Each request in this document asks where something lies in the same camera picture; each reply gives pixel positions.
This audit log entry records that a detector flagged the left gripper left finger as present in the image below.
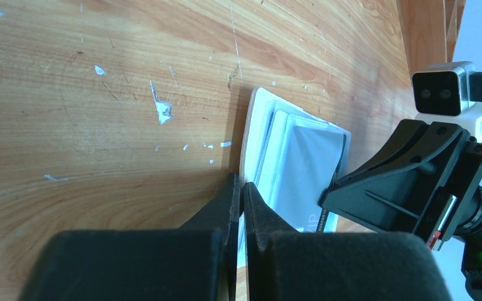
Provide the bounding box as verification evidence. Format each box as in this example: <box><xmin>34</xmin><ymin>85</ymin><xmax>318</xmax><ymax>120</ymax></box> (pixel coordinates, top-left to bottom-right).
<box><xmin>19</xmin><ymin>173</ymin><xmax>241</xmax><ymax>300</ymax></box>

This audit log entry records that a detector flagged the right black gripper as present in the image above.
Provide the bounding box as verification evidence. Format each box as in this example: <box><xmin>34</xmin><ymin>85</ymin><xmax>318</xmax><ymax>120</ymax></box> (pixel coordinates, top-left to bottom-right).
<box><xmin>319</xmin><ymin>119</ymin><xmax>482</xmax><ymax>300</ymax></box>

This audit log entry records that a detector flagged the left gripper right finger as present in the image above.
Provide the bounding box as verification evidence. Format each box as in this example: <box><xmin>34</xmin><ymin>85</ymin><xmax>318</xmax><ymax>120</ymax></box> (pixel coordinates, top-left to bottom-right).
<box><xmin>243</xmin><ymin>182</ymin><xmax>451</xmax><ymax>300</ymax></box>

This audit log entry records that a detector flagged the light blue credit card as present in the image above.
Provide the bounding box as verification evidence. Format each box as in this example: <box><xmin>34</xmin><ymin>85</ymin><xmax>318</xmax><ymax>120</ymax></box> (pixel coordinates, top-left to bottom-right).
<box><xmin>268</xmin><ymin>115</ymin><xmax>350</xmax><ymax>233</ymax></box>

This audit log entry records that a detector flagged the beige card holder wallet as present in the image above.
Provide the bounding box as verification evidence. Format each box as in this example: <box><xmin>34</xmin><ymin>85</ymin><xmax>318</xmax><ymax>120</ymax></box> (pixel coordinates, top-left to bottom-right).
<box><xmin>235</xmin><ymin>87</ymin><xmax>352</xmax><ymax>301</ymax></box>

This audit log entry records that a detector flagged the wooden compartment organizer box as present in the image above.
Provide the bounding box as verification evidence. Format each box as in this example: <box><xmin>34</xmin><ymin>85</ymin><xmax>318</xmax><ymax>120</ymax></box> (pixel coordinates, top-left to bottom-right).
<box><xmin>396</xmin><ymin>0</ymin><xmax>466</xmax><ymax>76</ymax></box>

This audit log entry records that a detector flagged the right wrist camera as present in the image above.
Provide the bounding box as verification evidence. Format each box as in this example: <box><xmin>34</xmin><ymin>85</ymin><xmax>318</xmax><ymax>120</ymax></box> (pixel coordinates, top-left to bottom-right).
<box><xmin>411</xmin><ymin>61</ymin><xmax>482</xmax><ymax>142</ymax></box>

